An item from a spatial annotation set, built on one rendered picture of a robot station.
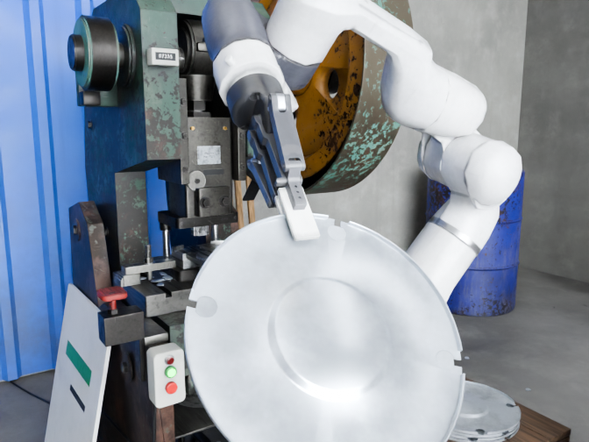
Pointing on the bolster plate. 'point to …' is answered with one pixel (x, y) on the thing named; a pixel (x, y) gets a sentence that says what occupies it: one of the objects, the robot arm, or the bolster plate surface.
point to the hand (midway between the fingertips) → (296, 217)
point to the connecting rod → (197, 67)
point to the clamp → (130, 272)
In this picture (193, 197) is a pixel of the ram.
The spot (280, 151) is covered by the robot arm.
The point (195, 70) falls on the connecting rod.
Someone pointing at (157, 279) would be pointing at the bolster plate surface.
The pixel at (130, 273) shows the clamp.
